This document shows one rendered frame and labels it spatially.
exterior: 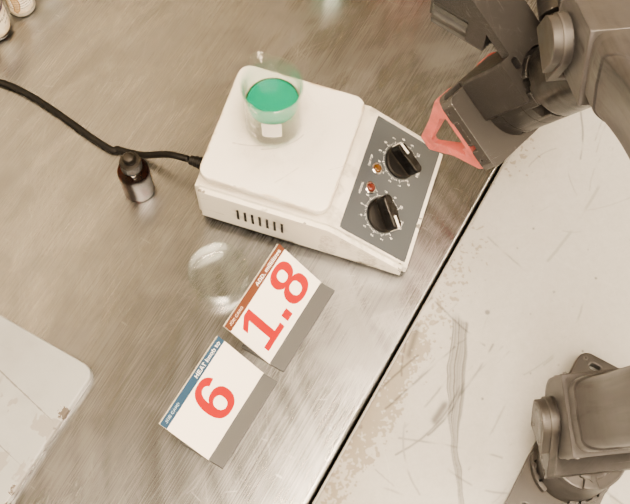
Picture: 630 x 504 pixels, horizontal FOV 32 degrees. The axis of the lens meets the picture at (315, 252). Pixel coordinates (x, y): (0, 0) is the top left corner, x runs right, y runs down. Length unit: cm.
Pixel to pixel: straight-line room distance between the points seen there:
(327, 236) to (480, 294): 15
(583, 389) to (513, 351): 20
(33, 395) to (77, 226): 17
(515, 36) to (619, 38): 15
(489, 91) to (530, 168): 25
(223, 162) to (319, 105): 10
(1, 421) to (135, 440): 12
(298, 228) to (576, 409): 30
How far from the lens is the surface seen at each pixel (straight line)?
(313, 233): 96
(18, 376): 100
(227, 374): 95
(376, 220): 97
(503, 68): 81
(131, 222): 104
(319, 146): 96
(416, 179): 101
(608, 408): 77
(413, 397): 97
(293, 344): 98
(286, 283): 98
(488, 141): 85
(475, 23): 82
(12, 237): 105
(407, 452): 96
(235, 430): 96
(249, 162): 95
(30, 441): 98
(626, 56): 68
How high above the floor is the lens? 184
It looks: 68 degrees down
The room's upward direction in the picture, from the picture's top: 1 degrees clockwise
